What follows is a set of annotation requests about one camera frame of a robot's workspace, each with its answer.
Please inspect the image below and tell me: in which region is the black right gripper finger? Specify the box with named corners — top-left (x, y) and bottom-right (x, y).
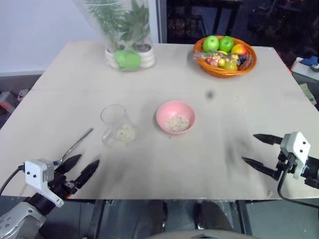
top-left (241, 156), bottom-right (279, 181)
top-left (253, 133), bottom-right (284, 146)

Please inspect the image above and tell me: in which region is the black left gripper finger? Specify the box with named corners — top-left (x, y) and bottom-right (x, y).
top-left (58, 154), bottom-right (83, 175)
top-left (74, 159), bottom-right (100, 189)

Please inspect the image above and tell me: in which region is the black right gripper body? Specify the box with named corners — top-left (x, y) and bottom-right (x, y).
top-left (273, 150), bottom-right (297, 180)

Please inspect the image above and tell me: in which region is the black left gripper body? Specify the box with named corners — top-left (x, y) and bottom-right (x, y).
top-left (47, 169), bottom-right (78, 200)

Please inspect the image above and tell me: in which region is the metal spoon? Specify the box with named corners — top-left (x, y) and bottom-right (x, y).
top-left (51, 127), bottom-right (94, 167)

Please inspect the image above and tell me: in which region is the black table leg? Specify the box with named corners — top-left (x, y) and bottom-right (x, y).
top-left (86, 199), bottom-right (107, 239)

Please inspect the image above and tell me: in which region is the clear glass measuring cup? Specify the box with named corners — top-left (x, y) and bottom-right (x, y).
top-left (100, 104), bottom-right (137, 148)

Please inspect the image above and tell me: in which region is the green paper packet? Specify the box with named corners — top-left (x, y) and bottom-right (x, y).
top-left (299, 83), bottom-right (318, 106)

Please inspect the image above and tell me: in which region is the dark rounded robot foot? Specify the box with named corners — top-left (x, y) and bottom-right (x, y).
top-left (193, 200), bottom-right (234, 233)

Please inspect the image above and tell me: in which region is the orange woven fruit basket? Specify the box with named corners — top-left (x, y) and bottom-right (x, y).
top-left (192, 35), bottom-right (258, 79)

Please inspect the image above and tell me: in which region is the white box with blue cloth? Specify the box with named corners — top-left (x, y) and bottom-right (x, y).
top-left (290, 56), bottom-right (319, 82)

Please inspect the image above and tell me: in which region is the dark purple fruit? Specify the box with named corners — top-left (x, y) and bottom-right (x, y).
top-left (236, 54), bottom-right (249, 66)

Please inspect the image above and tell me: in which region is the yellow pear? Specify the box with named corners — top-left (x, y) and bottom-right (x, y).
top-left (218, 59), bottom-right (238, 71)

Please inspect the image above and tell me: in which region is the grey orange tool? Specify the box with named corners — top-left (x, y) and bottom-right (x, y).
top-left (0, 91), bottom-right (16, 115)

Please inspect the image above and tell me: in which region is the grey rounded robot body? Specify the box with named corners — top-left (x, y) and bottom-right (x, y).
top-left (146, 228), bottom-right (253, 239)

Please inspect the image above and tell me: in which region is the red yellow apple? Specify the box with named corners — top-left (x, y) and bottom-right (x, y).
top-left (231, 44), bottom-right (248, 56)

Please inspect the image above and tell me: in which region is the clear bag of small fruits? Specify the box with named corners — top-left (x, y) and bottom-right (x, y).
top-left (192, 50), bottom-right (239, 67)

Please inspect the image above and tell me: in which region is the pink bowl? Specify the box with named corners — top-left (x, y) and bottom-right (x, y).
top-left (156, 100), bottom-right (196, 136)

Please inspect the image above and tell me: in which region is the green apple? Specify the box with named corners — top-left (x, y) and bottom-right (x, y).
top-left (202, 35), bottom-right (220, 53)
top-left (218, 36), bottom-right (235, 53)

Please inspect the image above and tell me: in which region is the potted green plant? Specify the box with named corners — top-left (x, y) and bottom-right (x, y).
top-left (73, 0), bottom-right (157, 72)

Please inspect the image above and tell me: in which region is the green plant in white pot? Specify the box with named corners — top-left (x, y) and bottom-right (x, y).
top-left (82, 0), bottom-right (127, 69)
top-left (119, 0), bottom-right (156, 67)

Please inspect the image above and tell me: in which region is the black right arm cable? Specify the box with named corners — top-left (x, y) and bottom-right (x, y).
top-left (277, 153), bottom-right (319, 208)

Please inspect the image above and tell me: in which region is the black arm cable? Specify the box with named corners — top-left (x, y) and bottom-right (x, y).
top-left (277, 153), bottom-right (319, 208)
top-left (0, 165), bottom-right (26, 197)

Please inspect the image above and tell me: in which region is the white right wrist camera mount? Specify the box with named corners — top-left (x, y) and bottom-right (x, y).
top-left (280, 131), bottom-right (312, 180)

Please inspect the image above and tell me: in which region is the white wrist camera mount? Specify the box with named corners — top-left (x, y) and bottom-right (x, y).
top-left (24, 159), bottom-right (64, 208)
top-left (280, 131), bottom-right (312, 180)

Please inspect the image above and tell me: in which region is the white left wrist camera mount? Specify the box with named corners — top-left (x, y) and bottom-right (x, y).
top-left (24, 159), bottom-right (64, 208)

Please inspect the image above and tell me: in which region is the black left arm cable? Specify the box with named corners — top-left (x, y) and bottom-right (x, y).
top-left (0, 165), bottom-right (26, 197)

